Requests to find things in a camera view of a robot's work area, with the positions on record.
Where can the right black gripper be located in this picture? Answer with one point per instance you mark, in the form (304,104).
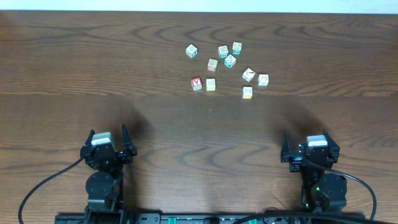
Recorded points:
(296,160)

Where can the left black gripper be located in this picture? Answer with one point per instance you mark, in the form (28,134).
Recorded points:
(107,152)

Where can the plain white wooden block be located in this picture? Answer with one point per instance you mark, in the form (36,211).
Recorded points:
(263,80)

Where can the yellow-sided wooden block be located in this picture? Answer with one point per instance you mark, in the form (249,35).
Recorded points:
(247,92)

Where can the wooden block brown drawing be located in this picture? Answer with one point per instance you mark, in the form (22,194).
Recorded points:
(248,74)

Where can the red letter A block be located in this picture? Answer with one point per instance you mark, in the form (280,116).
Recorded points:
(196,83)

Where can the yellow-edged wooden block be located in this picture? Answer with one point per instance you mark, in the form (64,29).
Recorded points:
(210,84)

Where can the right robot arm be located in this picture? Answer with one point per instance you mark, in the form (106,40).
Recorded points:
(322,190)

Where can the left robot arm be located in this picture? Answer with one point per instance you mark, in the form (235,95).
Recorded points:
(105,186)

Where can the wooden block teal front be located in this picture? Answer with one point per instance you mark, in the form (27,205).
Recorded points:
(230,61)

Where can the wooden block teal side far-left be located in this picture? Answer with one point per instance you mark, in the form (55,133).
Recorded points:
(191,51)

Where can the wooden block green number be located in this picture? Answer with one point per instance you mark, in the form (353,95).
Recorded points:
(237,48)

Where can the wooden block red number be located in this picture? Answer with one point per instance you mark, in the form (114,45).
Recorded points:
(212,65)

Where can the wooden block teal letter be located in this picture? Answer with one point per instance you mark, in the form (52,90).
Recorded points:
(223,51)

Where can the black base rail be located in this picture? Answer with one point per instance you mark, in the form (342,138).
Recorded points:
(156,218)

